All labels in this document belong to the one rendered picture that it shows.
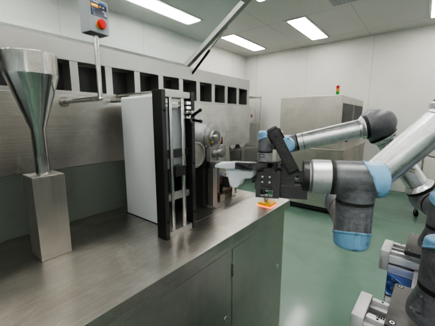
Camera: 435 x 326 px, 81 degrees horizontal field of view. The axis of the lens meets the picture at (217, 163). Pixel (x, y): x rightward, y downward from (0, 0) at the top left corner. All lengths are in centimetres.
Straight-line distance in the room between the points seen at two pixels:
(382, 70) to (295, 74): 158
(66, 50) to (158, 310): 103
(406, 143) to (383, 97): 481
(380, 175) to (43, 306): 81
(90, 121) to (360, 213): 109
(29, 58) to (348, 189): 87
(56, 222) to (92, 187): 37
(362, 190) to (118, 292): 63
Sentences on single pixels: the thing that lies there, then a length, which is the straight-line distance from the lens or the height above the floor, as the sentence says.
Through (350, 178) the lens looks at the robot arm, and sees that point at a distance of 59.
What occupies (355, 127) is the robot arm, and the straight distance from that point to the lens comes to 118.
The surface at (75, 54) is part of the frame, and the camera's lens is 129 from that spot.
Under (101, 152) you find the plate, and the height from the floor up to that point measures 119.
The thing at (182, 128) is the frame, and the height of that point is 131.
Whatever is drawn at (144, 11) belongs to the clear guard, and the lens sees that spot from 130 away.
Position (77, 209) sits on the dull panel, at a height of 95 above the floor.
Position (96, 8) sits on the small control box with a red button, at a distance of 101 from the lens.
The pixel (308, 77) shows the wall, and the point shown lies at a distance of 590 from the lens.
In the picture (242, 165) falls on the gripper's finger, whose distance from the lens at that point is 57.
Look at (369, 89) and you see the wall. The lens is 559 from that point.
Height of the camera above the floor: 134
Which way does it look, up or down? 10 degrees down
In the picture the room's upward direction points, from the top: straight up
